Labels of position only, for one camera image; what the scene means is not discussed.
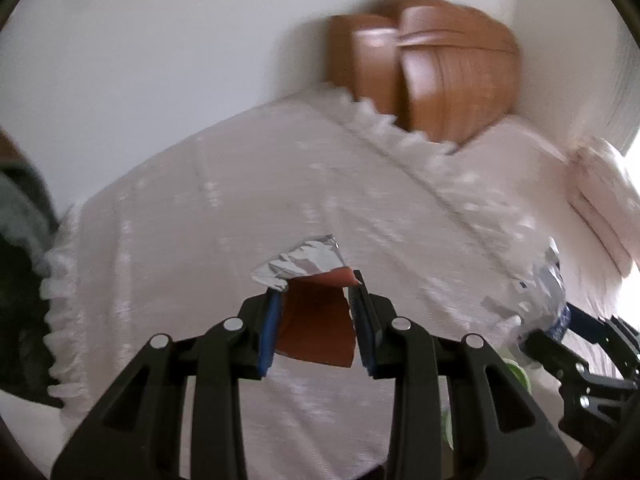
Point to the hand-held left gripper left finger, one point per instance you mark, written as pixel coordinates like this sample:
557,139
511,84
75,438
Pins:
269,332

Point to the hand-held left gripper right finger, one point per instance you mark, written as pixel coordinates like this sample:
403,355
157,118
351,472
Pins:
364,332

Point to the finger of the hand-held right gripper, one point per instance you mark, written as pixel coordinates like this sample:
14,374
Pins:
590,325
555,355

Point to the green plastic basket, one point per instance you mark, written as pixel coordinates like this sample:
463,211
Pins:
520,375

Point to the red foil wrapper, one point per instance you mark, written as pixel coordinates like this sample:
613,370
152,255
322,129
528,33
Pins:
315,310

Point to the blue and white wrapper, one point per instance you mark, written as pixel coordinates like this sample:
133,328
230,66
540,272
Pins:
542,290

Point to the folded pink quilt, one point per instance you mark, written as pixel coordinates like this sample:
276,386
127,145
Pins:
605,200

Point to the white lace tablecloth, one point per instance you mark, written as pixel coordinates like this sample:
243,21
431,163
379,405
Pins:
240,210

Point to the pink bed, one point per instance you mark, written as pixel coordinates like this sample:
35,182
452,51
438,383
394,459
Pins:
540,180

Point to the grey ribbed panel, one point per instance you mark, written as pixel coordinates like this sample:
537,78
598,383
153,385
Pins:
622,75

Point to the dark cloth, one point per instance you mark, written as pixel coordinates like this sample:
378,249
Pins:
22,260

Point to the wooden headboard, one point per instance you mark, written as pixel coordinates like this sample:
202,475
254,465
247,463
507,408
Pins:
435,70

